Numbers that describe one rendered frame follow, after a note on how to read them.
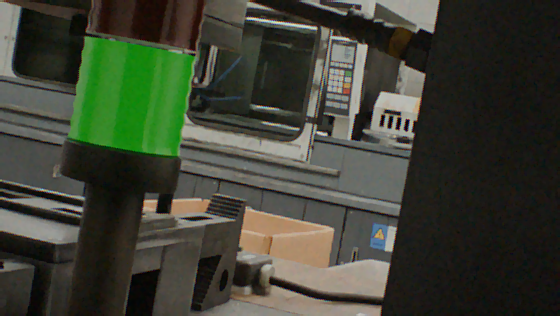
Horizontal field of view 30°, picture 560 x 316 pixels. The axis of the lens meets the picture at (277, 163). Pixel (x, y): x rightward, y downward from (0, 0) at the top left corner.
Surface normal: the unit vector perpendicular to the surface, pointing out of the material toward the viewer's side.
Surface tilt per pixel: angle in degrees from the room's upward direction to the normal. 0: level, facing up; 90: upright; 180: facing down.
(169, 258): 90
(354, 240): 90
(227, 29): 90
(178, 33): 104
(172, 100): 76
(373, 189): 90
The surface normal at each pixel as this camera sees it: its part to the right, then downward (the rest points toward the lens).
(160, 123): 0.55, 0.39
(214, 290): 0.94, 0.18
